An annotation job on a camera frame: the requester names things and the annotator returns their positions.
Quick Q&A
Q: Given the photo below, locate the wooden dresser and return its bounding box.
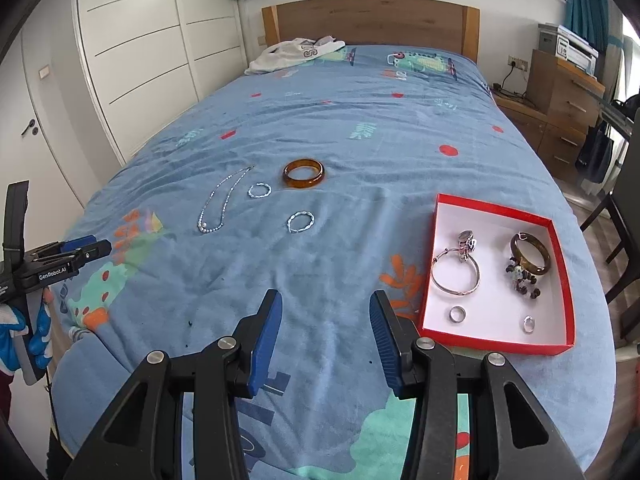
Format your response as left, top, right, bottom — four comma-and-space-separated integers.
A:
527, 49, 606, 136

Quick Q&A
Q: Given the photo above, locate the grey chair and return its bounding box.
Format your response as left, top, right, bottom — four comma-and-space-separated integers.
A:
580, 105, 640, 306

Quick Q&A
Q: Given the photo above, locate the dark hanging bag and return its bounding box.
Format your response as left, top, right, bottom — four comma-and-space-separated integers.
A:
575, 122, 615, 183

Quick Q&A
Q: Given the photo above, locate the dark brown bangle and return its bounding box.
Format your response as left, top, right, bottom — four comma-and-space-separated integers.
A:
510, 231, 552, 277

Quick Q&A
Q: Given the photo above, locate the white door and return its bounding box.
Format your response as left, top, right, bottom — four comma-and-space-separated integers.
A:
0, 15, 108, 211

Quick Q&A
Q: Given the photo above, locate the silver wristwatch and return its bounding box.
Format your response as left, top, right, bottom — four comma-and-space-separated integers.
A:
452, 230, 478, 263

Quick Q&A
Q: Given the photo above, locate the dark beaded bracelet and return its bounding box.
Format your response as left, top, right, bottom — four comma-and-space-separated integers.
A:
504, 256, 543, 301

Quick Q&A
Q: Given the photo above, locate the wooden headboard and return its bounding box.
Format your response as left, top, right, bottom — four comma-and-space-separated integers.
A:
262, 0, 480, 65

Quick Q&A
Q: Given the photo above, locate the white wardrobe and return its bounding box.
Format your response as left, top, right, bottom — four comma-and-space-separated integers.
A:
72, 0, 247, 166

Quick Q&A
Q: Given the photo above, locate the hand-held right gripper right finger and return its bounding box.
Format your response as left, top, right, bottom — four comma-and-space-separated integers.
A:
368, 290, 586, 480

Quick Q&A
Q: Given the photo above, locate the silver bangle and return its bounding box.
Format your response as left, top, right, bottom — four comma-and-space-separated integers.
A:
431, 249, 482, 295

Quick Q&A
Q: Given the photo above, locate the white garment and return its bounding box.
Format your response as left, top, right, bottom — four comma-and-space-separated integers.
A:
245, 36, 347, 77

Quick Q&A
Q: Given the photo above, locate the red cardboard box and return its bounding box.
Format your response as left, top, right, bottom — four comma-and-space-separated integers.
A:
417, 192, 577, 356

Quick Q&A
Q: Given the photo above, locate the person's left hand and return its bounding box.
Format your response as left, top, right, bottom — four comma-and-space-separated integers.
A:
0, 300, 52, 376

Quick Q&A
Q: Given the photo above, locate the wooden nightstand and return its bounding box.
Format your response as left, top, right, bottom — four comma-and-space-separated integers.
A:
492, 92, 588, 183

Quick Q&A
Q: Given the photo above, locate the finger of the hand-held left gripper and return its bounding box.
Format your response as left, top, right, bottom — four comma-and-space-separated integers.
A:
27, 235, 98, 261
30, 240, 112, 267

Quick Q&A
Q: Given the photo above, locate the silver beaded necklace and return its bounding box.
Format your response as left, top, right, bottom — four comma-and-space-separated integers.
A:
197, 164, 256, 234

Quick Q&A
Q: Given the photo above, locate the black cable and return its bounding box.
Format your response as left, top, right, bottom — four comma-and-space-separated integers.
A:
492, 67, 526, 98

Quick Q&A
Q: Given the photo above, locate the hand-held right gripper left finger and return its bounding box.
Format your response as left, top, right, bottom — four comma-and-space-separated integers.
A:
62, 289, 284, 480

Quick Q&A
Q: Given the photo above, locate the amber bangle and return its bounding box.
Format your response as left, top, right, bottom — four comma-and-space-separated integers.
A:
282, 158, 326, 191

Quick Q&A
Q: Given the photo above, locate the white printer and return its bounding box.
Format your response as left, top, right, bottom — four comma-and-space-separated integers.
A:
538, 23, 599, 77

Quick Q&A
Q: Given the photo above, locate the teal curtain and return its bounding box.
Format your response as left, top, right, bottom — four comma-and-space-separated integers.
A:
562, 0, 610, 51

